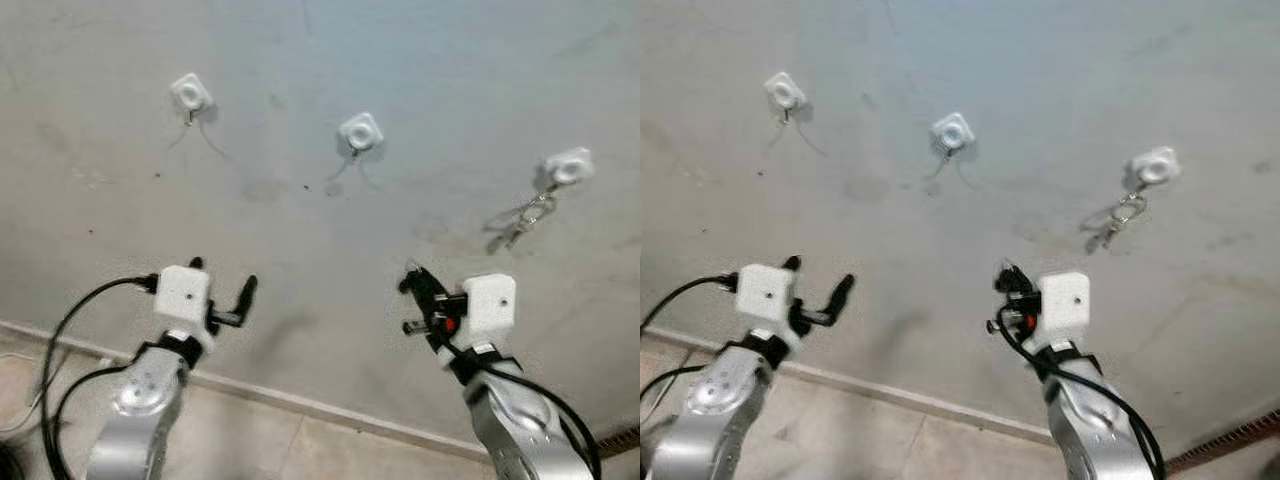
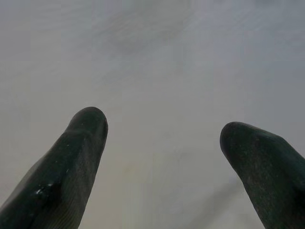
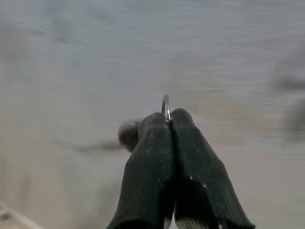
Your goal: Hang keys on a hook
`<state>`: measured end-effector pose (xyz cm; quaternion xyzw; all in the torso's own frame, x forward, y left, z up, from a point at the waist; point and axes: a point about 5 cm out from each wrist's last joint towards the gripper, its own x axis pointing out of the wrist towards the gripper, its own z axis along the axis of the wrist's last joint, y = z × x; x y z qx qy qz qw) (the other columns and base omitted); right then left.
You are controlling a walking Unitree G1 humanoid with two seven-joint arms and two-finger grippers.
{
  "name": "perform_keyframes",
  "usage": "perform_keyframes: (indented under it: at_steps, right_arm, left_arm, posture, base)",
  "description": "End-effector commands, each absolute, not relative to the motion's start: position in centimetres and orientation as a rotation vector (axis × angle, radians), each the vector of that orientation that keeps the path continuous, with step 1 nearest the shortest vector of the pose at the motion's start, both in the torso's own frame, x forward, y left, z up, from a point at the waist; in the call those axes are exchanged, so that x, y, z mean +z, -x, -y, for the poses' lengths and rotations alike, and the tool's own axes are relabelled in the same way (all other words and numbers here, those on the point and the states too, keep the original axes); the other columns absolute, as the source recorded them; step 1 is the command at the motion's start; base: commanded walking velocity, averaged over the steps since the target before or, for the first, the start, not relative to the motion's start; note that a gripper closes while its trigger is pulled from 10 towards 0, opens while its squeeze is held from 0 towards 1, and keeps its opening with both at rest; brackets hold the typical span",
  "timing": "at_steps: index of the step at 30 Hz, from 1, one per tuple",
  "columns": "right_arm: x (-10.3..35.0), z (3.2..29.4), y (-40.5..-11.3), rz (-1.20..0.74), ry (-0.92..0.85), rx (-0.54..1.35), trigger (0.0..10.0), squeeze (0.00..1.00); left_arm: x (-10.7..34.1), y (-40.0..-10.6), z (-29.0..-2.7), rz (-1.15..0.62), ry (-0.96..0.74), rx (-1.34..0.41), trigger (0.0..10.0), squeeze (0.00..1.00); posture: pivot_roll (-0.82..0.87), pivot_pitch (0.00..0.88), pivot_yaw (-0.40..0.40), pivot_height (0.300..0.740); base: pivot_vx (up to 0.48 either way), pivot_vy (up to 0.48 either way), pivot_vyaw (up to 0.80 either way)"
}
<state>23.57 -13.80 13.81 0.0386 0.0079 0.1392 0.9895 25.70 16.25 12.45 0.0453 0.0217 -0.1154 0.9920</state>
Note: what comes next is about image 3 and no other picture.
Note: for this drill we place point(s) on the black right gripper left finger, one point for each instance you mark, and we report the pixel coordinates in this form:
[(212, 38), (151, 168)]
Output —
[(150, 167)]

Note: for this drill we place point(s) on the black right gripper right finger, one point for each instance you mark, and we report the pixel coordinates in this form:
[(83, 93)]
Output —
[(197, 176)]

